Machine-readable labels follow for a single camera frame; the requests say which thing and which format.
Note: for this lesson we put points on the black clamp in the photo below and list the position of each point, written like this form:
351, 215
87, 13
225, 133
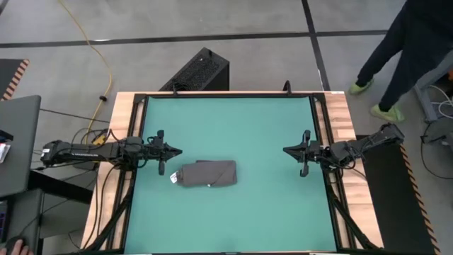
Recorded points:
174, 90
287, 88

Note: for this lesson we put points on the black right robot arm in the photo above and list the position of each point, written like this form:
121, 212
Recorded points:
364, 143

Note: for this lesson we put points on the black table frame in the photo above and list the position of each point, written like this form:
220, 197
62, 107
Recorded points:
230, 95

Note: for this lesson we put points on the grey towel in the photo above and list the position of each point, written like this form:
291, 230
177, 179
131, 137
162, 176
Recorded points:
209, 173

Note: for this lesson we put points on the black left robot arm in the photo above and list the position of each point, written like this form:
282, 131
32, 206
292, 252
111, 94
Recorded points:
88, 150

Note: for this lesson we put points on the grey desk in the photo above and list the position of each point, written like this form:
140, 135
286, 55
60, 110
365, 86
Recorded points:
19, 141

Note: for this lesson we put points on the grey metal stand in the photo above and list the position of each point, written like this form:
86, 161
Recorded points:
424, 106

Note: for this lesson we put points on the black computer tower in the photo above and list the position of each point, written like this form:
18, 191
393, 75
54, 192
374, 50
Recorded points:
201, 71

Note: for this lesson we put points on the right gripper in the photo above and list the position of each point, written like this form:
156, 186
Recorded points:
313, 151

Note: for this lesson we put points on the teal table mat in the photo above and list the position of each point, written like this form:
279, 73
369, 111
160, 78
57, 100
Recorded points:
265, 219

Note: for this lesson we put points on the black computer mouse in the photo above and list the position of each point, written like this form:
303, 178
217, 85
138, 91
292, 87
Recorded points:
10, 241

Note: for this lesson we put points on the person's hand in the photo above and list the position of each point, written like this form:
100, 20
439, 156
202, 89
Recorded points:
21, 249

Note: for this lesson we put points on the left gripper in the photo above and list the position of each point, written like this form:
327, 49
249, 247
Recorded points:
154, 150

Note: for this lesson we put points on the person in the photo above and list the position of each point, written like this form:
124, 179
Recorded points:
417, 42

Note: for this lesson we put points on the keyboard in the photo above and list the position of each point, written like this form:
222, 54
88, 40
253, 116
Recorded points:
3, 219

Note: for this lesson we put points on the black striped-edge floor mat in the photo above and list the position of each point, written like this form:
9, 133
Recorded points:
389, 205
8, 74

